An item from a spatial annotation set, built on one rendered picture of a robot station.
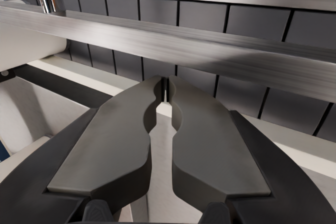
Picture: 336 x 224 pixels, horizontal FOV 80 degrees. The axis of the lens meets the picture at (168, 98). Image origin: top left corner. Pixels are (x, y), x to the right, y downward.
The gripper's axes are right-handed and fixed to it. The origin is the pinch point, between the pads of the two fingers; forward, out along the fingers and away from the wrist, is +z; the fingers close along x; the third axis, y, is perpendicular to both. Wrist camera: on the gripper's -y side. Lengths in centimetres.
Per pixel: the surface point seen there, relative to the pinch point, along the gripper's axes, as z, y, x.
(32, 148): 16.5, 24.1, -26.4
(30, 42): 9.0, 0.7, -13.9
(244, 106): 2.6, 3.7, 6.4
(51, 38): 11.0, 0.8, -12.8
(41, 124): 21.9, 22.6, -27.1
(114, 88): 5.0, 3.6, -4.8
